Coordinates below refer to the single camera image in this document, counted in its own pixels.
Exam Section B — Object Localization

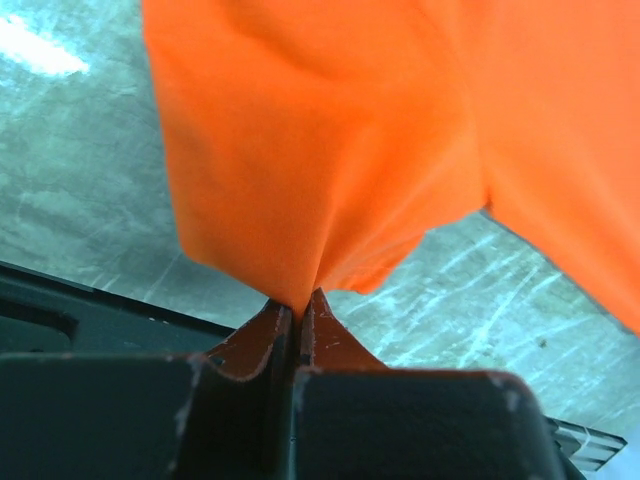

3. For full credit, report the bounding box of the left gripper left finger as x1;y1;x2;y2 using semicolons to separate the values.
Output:
1;302;292;479

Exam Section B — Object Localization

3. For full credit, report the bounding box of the orange t shirt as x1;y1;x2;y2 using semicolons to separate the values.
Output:
141;1;639;330

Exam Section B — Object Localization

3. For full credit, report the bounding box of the aluminium frame rail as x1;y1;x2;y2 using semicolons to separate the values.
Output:
546;417;628;473

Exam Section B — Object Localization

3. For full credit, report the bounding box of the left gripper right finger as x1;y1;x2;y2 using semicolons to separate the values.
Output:
294;291;580;479

